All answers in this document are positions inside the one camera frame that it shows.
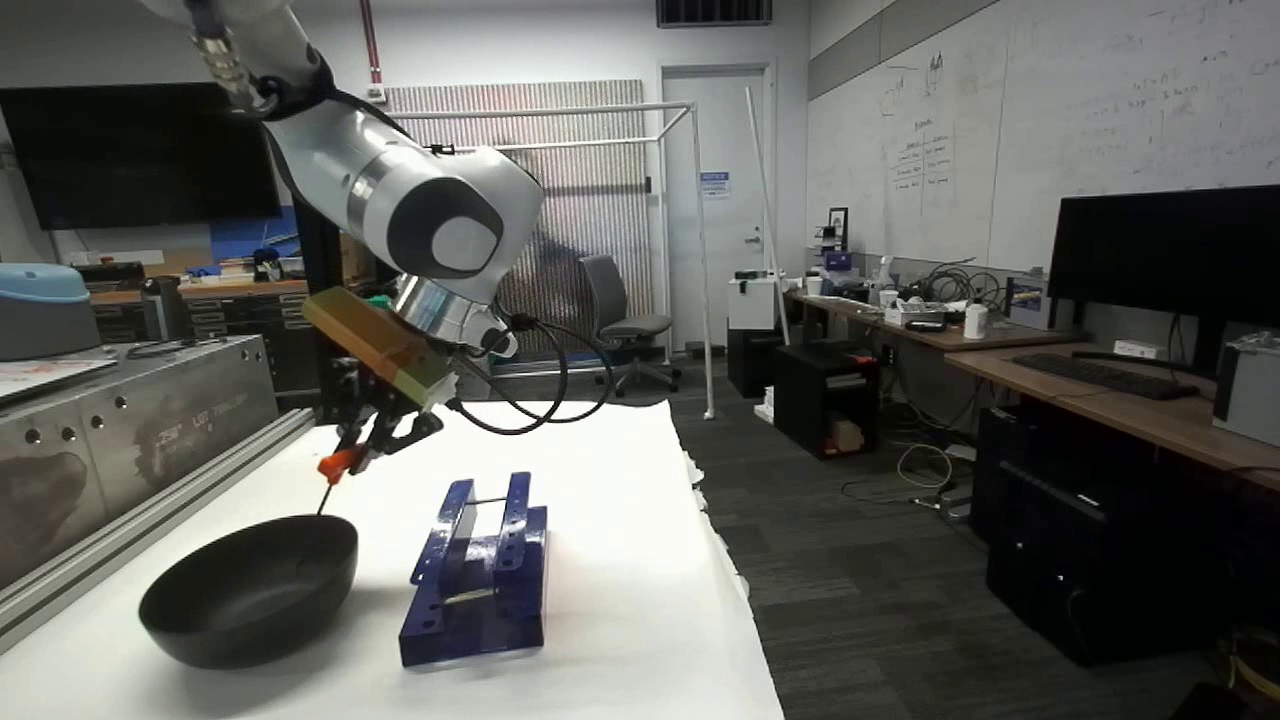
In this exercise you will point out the black keyboard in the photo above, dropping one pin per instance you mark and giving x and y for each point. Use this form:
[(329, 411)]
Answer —
[(1100, 375)]

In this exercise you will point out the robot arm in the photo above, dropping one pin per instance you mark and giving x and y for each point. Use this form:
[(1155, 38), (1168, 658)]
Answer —
[(360, 170)]

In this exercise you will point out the wooden desk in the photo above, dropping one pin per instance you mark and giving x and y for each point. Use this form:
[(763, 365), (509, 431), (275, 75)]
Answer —
[(1130, 405)]

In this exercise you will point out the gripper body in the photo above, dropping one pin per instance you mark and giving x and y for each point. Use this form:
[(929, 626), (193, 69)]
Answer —
[(352, 385)]

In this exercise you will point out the grey metal machine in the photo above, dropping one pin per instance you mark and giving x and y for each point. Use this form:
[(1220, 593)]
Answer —
[(120, 440)]

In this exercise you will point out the ceiling vent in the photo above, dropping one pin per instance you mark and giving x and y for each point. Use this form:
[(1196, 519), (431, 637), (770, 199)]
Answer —
[(713, 12)]

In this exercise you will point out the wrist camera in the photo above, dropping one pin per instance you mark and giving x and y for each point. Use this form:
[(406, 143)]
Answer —
[(380, 345)]

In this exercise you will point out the grey box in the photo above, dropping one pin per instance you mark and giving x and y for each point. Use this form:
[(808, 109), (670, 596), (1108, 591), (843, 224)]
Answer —
[(1250, 390)]

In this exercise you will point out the white door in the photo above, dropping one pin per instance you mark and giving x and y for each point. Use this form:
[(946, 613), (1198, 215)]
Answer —
[(735, 230)]

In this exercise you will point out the black monitor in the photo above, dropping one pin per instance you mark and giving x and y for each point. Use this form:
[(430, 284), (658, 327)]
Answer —
[(1160, 250)]

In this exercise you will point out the blue grey lidded device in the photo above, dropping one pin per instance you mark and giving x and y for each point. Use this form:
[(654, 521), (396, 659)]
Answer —
[(45, 310)]

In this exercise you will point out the black computer tower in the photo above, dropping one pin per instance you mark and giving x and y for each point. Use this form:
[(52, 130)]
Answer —
[(1090, 550)]

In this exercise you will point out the wall mounted black screen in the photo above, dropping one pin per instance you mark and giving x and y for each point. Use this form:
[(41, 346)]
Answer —
[(130, 155)]

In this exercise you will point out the grey office chair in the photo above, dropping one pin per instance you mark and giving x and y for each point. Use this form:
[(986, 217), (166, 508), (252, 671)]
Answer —
[(625, 320)]

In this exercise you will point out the workbench with drawers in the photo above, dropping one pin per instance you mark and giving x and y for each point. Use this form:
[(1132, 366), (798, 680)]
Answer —
[(240, 320)]

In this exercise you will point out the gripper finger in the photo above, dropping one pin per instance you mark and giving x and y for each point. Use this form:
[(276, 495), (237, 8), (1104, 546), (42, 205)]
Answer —
[(408, 432), (352, 440)]

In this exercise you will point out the whiteboard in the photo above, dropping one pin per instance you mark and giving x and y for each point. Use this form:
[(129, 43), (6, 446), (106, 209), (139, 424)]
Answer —
[(1050, 120)]

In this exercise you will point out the white pipe frame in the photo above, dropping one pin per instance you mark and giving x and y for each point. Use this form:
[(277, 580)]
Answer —
[(695, 260)]

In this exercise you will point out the white box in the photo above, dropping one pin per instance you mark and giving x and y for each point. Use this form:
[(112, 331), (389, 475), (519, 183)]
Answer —
[(752, 302)]

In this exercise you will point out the black bowl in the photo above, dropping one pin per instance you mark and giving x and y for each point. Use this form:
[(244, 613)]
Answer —
[(255, 590)]

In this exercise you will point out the white bottle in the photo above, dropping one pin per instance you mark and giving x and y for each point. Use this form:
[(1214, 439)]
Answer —
[(975, 321)]

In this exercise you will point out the blue metal rack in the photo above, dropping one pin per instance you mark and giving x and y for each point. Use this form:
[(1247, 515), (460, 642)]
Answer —
[(480, 580)]

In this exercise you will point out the black cabinet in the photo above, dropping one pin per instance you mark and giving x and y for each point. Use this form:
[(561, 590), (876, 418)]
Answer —
[(825, 400)]

